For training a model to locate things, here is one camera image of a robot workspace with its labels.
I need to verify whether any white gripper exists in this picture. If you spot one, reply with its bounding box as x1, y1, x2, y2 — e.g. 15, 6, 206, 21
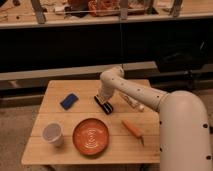
93, 89, 114, 115

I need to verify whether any blue eraser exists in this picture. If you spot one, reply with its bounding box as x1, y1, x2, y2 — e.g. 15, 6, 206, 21
60, 93, 78, 110

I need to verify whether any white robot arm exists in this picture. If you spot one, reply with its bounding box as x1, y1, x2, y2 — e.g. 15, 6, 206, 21
96, 66, 213, 171

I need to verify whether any white marker pen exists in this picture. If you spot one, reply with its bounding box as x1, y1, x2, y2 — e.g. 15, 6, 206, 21
120, 93, 145, 112

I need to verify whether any orange plate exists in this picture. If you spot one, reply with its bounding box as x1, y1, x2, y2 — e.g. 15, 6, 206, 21
72, 118, 109, 156

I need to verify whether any clear plastic cup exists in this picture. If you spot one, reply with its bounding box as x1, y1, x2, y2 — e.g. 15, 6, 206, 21
42, 123, 63, 147

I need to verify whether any black office chair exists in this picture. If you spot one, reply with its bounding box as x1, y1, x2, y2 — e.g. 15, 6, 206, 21
156, 33, 213, 89

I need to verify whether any orange object on shelf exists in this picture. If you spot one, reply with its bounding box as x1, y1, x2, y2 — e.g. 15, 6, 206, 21
88, 0, 120, 17

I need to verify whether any orange handled knife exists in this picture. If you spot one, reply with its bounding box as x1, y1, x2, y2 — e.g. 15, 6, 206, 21
122, 120, 144, 143

